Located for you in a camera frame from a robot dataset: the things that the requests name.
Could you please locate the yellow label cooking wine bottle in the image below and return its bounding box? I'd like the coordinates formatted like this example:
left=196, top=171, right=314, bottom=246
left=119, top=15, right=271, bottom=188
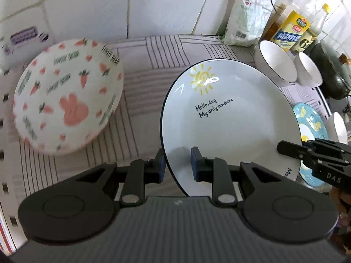
left=270, top=0, right=317, bottom=52

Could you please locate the black pot with glass lid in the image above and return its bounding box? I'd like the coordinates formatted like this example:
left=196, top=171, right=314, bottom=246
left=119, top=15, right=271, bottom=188
left=309, top=40, right=350, bottom=100

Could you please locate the white salt bag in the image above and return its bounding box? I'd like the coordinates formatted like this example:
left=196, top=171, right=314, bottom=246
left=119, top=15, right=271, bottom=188
left=221, top=0, right=273, bottom=48

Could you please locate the yellow cap vinegar bottle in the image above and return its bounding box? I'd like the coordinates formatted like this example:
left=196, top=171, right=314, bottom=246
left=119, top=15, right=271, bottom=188
left=290, top=4, right=331, bottom=54

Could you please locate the medium white ribbed bowl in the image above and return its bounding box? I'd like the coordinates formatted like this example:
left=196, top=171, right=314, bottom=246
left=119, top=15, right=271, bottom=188
left=294, top=52, right=323, bottom=88

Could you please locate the white sun print plate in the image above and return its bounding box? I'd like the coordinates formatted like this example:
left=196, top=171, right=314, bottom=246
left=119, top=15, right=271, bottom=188
left=160, top=59, right=301, bottom=197

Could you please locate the blue fried egg plate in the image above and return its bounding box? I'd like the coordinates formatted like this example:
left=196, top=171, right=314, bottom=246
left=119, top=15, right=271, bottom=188
left=293, top=103, right=329, bottom=188

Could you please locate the large white ribbed bowl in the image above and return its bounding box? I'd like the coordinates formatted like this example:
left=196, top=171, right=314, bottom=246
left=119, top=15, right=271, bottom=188
left=254, top=40, right=297, bottom=87

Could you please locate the pink rabbit carrot plate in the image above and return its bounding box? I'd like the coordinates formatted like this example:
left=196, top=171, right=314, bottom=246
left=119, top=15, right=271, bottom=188
left=13, top=38, right=124, bottom=155

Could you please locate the small white ribbed bowl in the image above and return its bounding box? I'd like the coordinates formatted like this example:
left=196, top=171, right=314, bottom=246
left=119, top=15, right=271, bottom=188
left=325, top=112, right=348, bottom=144

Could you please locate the blue wall sticker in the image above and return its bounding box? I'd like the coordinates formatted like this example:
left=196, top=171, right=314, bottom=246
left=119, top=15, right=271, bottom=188
left=1, top=26, right=49, bottom=55

